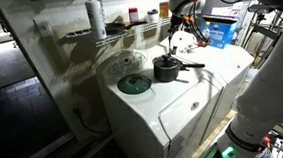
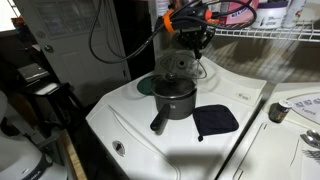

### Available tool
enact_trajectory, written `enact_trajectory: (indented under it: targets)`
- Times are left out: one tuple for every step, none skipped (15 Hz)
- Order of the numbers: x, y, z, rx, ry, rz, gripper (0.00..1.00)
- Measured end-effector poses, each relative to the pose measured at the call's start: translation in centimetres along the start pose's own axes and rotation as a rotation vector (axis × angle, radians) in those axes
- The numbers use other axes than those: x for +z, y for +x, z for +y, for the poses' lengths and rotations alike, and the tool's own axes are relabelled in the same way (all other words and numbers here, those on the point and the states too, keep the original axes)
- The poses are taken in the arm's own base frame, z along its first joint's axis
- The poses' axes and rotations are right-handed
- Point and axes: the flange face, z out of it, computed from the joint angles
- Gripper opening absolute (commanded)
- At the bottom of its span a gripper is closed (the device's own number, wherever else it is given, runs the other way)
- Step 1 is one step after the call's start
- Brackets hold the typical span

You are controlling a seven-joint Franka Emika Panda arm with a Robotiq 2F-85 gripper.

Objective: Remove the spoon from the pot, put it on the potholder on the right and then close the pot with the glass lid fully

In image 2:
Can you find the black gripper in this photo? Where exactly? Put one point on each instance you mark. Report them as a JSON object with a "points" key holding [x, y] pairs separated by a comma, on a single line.
{"points": [[195, 38]]}

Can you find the glass lid black knob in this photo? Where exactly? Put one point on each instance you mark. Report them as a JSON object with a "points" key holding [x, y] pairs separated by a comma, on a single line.
{"points": [[173, 87]]}

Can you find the white robot base link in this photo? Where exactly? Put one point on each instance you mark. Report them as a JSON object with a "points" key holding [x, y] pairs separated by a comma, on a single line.
{"points": [[20, 156]]}

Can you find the dark blue square potholder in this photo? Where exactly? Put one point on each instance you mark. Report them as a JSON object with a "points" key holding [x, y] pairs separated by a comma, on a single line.
{"points": [[215, 120]]}

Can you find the white tub purple lid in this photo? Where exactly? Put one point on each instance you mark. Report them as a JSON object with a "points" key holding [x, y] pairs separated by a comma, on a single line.
{"points": [[268, 16]]}

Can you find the small dark jar white lid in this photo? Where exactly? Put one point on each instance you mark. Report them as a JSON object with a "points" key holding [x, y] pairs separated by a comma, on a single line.
{"points": [[280, 111]]}

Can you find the silver spoon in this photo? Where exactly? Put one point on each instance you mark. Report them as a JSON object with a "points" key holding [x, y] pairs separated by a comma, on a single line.
{"points": [[310, 141]]}

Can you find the pink cardboard box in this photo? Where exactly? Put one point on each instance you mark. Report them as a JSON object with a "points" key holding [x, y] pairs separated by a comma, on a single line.
{"points": [[233, 15]]}

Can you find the white bottle with label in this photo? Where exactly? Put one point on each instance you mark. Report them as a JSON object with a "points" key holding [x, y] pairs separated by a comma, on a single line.
{"points": [[161, 5]]}

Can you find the round green trivet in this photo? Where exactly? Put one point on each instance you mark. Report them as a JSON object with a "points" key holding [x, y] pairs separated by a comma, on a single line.
{"points": [[145, 86]]}

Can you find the white washing machine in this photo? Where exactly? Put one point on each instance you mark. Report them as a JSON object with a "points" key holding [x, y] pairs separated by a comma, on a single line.
{"points": [[186, 150]]}

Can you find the tall white can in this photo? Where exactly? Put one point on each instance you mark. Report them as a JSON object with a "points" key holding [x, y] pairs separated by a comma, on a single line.
{"points": [[294, 13]]}

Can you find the white dryer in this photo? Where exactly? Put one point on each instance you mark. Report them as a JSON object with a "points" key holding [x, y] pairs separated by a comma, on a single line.
{"points": [[266, 153]]}

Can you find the silver door knob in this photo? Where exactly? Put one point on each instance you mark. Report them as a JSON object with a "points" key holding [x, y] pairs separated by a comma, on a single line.
{"points": [[48, 48]]}

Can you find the silver fork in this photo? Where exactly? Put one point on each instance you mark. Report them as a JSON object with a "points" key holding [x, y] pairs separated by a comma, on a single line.
{"points": [[313, 155]]}

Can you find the black stool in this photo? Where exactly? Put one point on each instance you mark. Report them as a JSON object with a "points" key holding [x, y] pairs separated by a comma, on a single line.
{"points": [[46, 89]]}

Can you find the wooden board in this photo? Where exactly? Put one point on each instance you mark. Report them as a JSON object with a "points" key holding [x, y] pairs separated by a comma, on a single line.
{"points": [[76, 163]]}

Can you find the black flat box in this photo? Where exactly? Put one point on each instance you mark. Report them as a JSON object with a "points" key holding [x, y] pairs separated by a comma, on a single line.
{"points": [[33, 72]]}

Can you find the black wrist camera orange mounts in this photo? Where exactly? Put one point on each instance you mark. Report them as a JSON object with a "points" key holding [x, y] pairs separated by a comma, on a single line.
{"points": [[186, 20]]}

